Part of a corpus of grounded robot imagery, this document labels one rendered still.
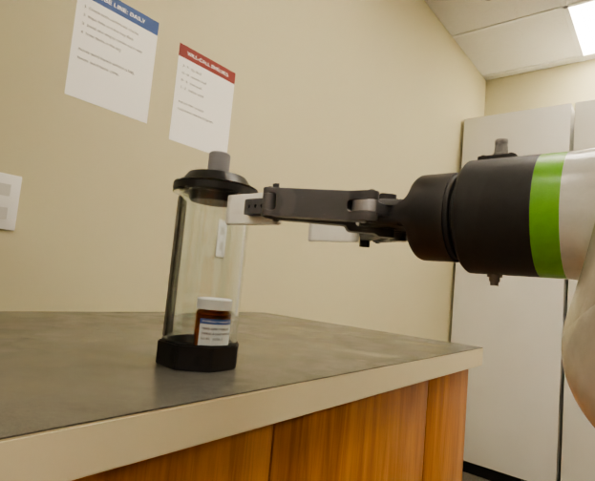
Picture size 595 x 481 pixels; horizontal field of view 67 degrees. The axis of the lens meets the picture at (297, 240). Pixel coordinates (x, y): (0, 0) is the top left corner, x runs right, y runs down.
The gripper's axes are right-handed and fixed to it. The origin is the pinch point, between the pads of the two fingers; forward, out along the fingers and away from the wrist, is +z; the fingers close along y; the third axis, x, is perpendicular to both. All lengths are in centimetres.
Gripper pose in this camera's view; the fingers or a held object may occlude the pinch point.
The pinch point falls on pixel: (281, 220)
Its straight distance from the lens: 50.5
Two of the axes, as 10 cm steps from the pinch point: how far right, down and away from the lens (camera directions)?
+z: -7.7, -0.2, 6.3
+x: -0.9, 9.9, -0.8
